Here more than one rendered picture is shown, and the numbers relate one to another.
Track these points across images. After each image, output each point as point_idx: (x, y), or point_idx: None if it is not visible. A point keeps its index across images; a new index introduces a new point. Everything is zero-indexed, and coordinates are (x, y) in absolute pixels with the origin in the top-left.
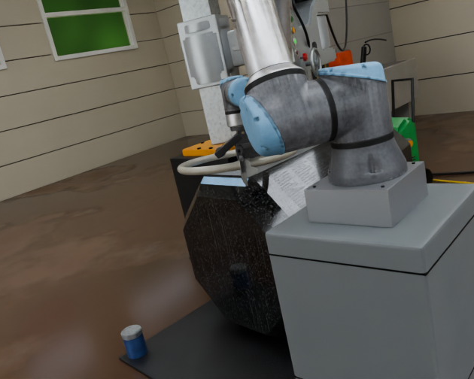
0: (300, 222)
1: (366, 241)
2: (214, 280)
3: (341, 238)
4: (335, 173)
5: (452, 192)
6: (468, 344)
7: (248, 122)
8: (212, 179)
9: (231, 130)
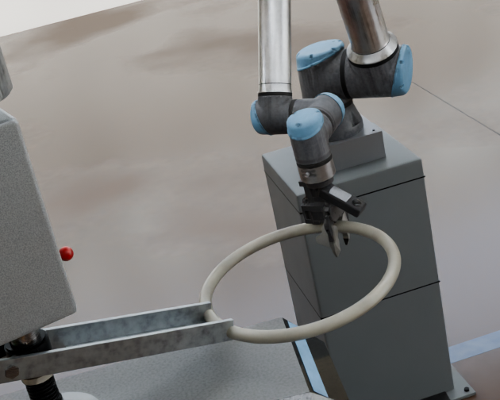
0: (390, 158)
1: (385, 132)
2: None
3: (392, 137)
4: (360, 117)
5: (286, 151)
6: None
7: (408, 65)
8: (311, 375)
9: (333, 178)
